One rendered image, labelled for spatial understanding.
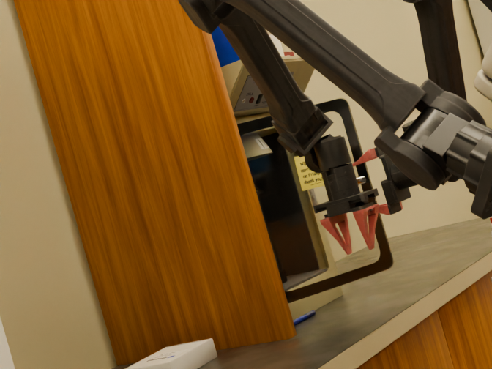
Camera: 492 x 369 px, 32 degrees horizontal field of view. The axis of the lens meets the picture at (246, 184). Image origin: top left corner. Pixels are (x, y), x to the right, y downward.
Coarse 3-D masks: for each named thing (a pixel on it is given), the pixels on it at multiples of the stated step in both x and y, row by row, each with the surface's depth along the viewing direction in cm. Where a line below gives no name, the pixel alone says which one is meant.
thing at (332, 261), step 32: (256, 128) 184; (352, 128) 192; (256, 160) 183; (288, 160) 186; (352, 160) 191; (256, 192) 182; (288, 192) 185; (320, 192) 187; (288, 224) 184; (320, 224) 186; (352, 224) 189; (288, 256) 183; (320, 256) 186; (352, 256) 188; (384, 256) 191; (288, 288) 182; (320, 288) 185
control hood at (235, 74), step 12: (240, 60) 176; (288, 60) 190; (300, 60) 194; (228, 72) 177; (240, 72) 176; (300, 72) 197; (312, 72) 202; (228, 84) 178; (240, 84) 178; (300, 84) 201; (264, 108) 193
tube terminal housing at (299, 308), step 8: (240, 120) 189; (248, 120) 192; (336, 288) 205; (312, 296) 196; (320, 296) 199; (328, 296) 201; (336, 296) 204; (288, 304) 188; (296, 304) 190; (304, 304) 193; (312, 304) 195; (320, 304) 198; (296, 312) 189; (304, 312) 192
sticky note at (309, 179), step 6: (300, 162) 186; (300, 168) 186; (306, 168) 187; (300, 174) 186; (306, 174) 187; (312, 174) 187; (318, 174) 188; (300, 180) 186; (306, 180) 186; (312, 180) 187; (318, 180) 187; (306, 186) 186; (312, 186) 187; (318, 186) 187
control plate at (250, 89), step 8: (248, 80) 180; (248, 88) 182; (256, 88) 185; (240, 96) 181; (248, 96) 184; (256, 96) 187; (240, 104) 183; (248, 104) 186; (256, 104) 189; (264, 104) 192
